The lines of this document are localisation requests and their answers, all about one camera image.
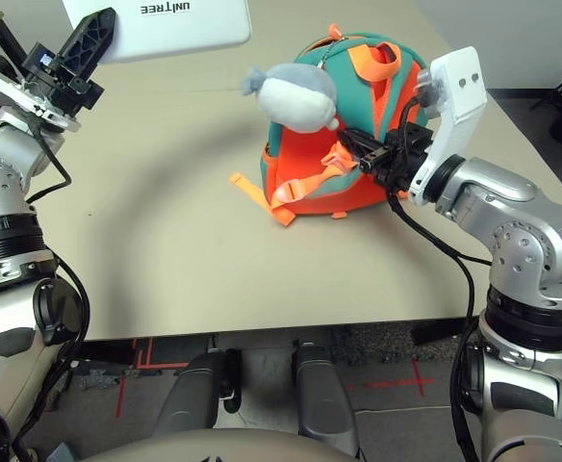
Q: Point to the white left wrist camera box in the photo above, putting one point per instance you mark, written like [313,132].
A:
[45,113]

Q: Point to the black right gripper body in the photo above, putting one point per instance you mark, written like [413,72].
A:
[401,159]

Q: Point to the beige robot torso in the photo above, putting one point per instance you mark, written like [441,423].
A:
[213,447]

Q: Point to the black framed side table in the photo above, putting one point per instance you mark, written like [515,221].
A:
[7,41]

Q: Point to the orange and teal backpack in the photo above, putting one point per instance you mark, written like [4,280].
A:
[300,159]

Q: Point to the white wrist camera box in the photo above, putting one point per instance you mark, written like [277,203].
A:
[459,86]
[45,113]

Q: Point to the grey robot leg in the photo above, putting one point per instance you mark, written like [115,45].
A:
[326,399]
[194,390]

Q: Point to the white unitree pencil case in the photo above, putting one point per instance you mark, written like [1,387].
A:
[185,29]

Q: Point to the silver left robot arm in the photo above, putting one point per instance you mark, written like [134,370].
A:
[2,183]

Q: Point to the grey plush zipper pendant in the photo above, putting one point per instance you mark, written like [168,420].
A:
[295,101]

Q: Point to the grey robot left leg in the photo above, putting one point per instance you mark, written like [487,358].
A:
[194,390]

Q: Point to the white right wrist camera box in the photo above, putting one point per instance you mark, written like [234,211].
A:
[459,86]

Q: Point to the grey robot right leg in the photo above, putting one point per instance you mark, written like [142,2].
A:
[326,399]

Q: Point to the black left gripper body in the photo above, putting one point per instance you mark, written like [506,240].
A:
[67,84]

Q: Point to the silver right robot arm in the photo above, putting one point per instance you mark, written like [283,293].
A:
[517,240]

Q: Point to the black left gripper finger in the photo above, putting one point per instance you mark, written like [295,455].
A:
[91,41]

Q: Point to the black table leg base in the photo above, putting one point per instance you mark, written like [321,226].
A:
[435,331]

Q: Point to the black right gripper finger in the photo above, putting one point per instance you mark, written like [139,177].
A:
[354,151]
[358,138]

